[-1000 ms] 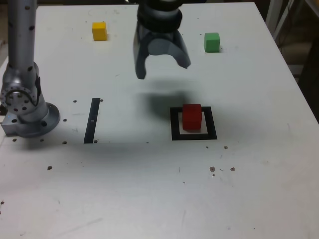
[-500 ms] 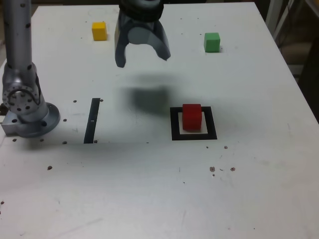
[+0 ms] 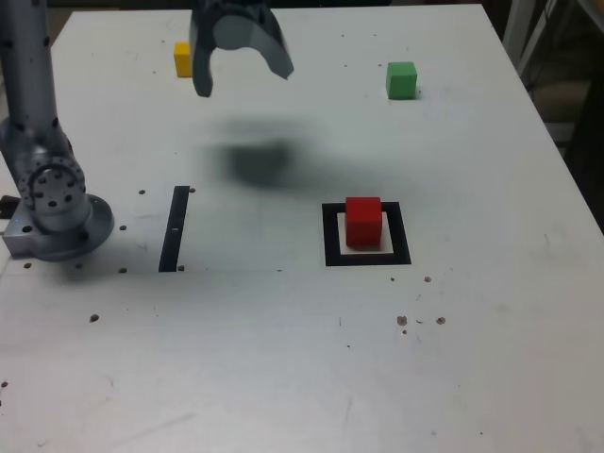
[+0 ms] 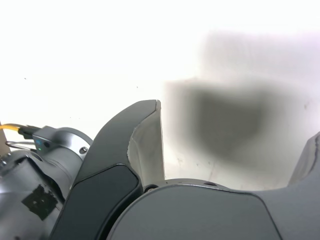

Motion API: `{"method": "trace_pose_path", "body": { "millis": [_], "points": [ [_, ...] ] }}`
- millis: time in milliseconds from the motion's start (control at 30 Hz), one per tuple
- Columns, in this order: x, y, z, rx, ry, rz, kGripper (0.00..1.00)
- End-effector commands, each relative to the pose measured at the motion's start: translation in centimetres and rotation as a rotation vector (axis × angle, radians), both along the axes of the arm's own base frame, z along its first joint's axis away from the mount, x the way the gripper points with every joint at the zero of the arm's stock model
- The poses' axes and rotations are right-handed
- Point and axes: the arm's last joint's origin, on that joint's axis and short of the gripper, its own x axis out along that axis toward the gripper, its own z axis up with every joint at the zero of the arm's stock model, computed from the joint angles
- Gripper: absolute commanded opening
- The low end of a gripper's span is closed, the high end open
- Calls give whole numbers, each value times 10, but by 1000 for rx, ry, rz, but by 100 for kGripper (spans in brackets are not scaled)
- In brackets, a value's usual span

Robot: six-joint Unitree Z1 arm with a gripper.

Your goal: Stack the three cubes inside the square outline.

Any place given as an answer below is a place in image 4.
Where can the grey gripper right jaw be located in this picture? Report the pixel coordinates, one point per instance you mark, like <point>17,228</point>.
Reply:
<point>200,215</point>

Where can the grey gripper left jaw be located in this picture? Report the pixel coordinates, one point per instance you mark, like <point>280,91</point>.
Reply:
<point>107,155</point>

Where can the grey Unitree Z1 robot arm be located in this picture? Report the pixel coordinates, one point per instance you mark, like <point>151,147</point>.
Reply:
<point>25,175</point>

